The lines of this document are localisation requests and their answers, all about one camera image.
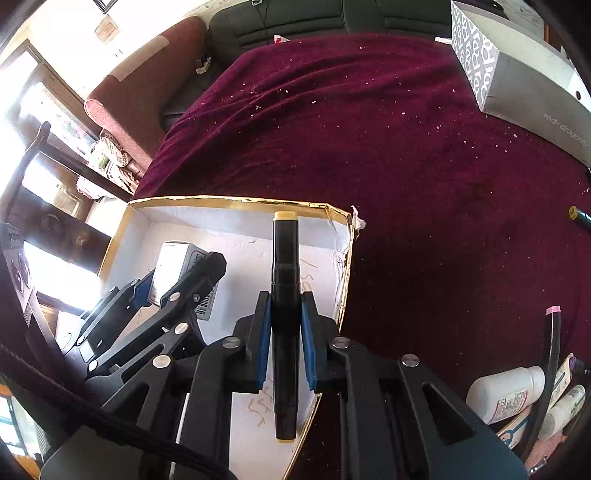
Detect black marker pink cap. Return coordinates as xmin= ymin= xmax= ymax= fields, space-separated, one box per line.
xmin=520 ymin=305 xmax=562 ymax=463

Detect black marker yellow caps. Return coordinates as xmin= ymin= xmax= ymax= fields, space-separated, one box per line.
xmin=270 ymin=211 xmax=301 ymax=442

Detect grey patterned shoe box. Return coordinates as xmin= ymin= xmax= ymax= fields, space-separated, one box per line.
xmin=451 ymin=1 xmax=590 ymax=166

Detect small white grey carton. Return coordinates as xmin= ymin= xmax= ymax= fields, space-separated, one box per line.
xmin=148 ymin=241 xmax=207 ymax=307

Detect dark wooden chair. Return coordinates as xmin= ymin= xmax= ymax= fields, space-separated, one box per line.
xmin=0 ymin=120 xmax=136 ymax=324

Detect black braided cable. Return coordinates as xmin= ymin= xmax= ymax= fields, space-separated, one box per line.
xmin=0 ymin=343 xmax=240 ymax=480

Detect black marker yellow tip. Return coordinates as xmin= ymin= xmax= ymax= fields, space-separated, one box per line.
xmin=568 ymin=206 xmax=591 ymax=228

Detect white bottle red label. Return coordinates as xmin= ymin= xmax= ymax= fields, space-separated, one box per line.
xmin=466 ymin=366 xmax=546 ymax=425

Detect red-brown armchair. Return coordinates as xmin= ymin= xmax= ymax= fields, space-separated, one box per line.
xmin=84 ymin=16 xmax=206 ymax=171

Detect gold-rimmed white cardboard box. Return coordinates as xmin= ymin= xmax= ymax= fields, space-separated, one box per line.
xmin=99 ymin=195 xmax=355 ymax=479

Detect white bottle green label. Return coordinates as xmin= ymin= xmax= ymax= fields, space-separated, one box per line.
xmin=538 ymin=384 xmax=586 ymax=441

